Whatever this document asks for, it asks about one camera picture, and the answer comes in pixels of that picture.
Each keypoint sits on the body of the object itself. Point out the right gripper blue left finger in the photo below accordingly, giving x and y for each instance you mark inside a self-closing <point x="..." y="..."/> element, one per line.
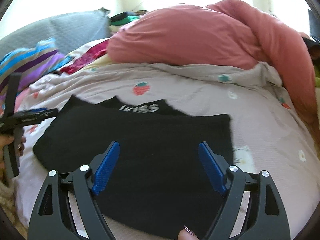
<point x="52" y="217"/>

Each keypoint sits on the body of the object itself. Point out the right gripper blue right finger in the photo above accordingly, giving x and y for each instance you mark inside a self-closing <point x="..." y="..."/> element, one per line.
<point x="265" y="217"/>

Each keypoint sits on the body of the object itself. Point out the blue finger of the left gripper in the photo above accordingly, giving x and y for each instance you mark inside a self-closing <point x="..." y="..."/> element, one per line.
<point x="35" y="118"/>
<point x="36" y="110"/>

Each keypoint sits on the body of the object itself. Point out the black IKISS sweater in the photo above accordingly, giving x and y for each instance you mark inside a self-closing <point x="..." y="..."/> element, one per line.
<point x="158" y="184"/>

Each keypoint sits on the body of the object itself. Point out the stack of folded clothes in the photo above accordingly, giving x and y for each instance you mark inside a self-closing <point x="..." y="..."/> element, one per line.
<point x="123" y="18"/>

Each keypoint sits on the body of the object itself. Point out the left hand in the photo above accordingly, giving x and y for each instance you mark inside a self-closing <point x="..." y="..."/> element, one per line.
<point x="11" y="150"/>

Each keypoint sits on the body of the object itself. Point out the right hand thumb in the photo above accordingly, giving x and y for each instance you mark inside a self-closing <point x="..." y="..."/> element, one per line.
<point x="186" y="234"/>

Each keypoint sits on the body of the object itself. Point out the striped purple blue pillow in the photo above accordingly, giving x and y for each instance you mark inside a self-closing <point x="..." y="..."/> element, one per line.
<point x="32" y="63"/>

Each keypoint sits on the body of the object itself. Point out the beige fuzzy left sleeve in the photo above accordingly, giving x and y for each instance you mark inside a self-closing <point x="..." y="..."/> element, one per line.
<point x="8" y="205"/>

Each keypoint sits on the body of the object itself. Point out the pink strawberry print bedsheet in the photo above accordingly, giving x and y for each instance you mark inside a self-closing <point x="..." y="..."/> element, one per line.
<point x="265" y="134"/>

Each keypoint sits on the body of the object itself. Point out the magenta red garment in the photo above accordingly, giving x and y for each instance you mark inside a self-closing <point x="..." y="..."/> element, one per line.
<point x="84" y="55"/>

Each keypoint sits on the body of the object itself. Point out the grey quilted headboard cushion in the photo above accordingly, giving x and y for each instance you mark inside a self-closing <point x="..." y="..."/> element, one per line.
<point x="70" y="31"/>

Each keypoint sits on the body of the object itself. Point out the green garment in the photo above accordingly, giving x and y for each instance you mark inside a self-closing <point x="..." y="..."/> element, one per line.
<point x="317" y="82"/>

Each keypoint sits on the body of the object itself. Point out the dark black garment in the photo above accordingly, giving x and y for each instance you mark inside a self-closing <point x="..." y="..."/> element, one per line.
<point x="313" y="48"/>

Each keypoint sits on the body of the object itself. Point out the salmon pink duvet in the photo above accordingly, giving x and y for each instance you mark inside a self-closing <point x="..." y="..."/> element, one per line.
<point x="227" y="33"/>

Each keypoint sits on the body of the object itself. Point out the black monitor screen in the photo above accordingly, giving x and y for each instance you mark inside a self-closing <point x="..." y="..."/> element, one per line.
<point x="314" y="24"/>

